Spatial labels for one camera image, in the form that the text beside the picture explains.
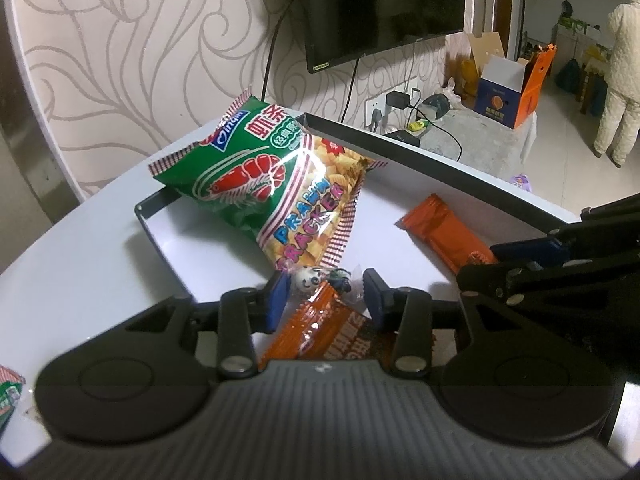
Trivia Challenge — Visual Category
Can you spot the black television cable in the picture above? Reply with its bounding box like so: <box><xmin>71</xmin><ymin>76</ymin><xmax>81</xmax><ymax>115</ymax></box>
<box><xmin>262</xmin><ymin>0</ymin><xmax>292</xmax><ymax>103</ymax></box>
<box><xmin>341</xmin><ymin>57</ymin><xmax>362</xmax><ymax>123</ymax></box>

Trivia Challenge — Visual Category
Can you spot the white candy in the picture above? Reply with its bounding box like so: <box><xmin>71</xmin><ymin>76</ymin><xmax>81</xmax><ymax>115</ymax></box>
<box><xmin>291</xmin><ymin>262</ymin><xmax>365</xmax><ymax>307</ymax></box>

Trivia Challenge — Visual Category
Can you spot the black charger cable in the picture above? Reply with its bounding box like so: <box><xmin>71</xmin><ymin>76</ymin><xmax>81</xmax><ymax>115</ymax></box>
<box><xmin>407</xmin><ymin>104</ymin><xmax>463</xmax><ymax>162</ymax></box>

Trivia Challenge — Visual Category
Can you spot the white wall socket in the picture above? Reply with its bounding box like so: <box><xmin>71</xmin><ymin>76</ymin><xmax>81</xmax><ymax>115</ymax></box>
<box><xmin>365</xmin><ymin>96</ymin><xmax>387</xmax><ymax>131</ymax></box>

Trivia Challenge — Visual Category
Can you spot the orange brown snack packet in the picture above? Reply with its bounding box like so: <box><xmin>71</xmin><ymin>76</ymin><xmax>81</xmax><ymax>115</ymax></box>
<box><xmin>257</xmin><ymin>280</ymin><xmax>443</xmax><ymax>363</ymax></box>

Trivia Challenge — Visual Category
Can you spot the black television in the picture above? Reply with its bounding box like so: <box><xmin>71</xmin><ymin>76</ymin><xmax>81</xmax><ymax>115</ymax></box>
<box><xmin>285</xmin><ymin>0</ymin><xmax>468</xmax><ymax>75</ymax></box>

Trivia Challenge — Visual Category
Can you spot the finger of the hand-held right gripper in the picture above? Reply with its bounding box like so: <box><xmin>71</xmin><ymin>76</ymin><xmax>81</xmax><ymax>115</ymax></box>
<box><xmin>457</xmin><ymin>256</ymin><xmax>640</xmax><ymax>341</ymax></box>
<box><xmin>490</xmin><ymin>194</ymin><xmax>640</xmax><ymax>263</ymax></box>

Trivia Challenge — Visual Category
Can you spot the black set-top box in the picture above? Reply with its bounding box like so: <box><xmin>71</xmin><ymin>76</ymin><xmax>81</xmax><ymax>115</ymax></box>
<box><xmin>387</xmin><ymin>129</ymin><xmax>421</xmax><ymax>148</ymax></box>

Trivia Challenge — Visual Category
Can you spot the grey round device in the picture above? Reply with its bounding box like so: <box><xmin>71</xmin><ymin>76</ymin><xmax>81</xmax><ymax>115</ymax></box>
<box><xmin>417</xmin><ymin>93</ymin><xmax>452</xmax><ymax>122</ymax></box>

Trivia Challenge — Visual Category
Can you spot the blue and orange cardboard box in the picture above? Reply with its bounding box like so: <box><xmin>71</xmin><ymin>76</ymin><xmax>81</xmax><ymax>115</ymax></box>
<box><xmin>475</xmin><ymin>44</ymin><xmax>558</xmax><ymax>129</ymax></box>

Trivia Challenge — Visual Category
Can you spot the dark green bag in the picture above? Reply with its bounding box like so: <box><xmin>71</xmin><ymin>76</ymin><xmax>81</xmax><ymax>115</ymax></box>
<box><xmin>556</xmin><ymin>57</ymin><xmax>583</xmax><ymax>93</ymax></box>

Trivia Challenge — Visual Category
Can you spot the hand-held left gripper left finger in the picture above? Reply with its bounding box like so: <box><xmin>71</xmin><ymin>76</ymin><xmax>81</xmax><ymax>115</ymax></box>
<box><xmin>117</xmin><ymin>272</ymin><xmax>293</xmax><ymax>380</ymax></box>

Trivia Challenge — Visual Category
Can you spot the brown cardboard box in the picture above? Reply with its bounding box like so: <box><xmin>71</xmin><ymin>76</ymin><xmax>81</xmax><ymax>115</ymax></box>
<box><xmin>465</xmin><ymin>31</ymin><xmax>507</xmax><ymax>96</ymax></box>

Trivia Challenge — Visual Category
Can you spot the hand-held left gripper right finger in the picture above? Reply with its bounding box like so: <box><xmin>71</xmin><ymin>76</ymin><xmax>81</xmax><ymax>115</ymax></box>
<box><xmin>363</xmin><ymin>269</ymin><xmax>503</xmax><ymax>378</ymax></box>

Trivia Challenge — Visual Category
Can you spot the green prawn cracker packet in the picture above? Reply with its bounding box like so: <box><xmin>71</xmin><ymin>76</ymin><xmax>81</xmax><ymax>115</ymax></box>
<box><xmin>148</xmin><ymin>89</ymin><xmax>388</xmax><ymax>273</ymax></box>
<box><xmin>0</xmin><ymin>364</ymin><xmax>27</xmax><ymax>436</ymax></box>

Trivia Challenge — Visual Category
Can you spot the long orange snack bar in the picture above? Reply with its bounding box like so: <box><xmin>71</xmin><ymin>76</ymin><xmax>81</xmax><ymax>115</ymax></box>
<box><xmin>399</xmin><ymin>193</ymin><xmax>499</xmax><ymax>276</ymax></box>

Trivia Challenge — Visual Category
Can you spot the grey stone shelf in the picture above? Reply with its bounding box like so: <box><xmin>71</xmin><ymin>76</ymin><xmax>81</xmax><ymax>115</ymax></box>
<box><xmin>425</xmin><ymin>107</ymin><xmax>538</xmax><ymax>181</ymax></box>

